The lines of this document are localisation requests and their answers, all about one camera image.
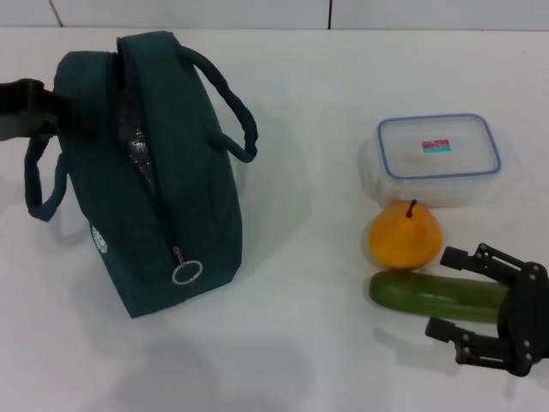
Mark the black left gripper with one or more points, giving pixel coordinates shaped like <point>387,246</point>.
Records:
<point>21,111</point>

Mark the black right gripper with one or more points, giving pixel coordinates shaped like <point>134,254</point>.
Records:
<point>527,317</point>

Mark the green cucumber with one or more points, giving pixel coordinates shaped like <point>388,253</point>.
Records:
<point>429,296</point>

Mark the orange pear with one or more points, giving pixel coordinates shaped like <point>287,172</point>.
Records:
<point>403,240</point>

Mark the dark teal insulated lunch bag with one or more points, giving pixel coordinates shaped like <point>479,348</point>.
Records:
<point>184,171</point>

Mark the clear container with blue-rimmed lid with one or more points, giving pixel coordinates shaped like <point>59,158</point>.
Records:
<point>437,146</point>

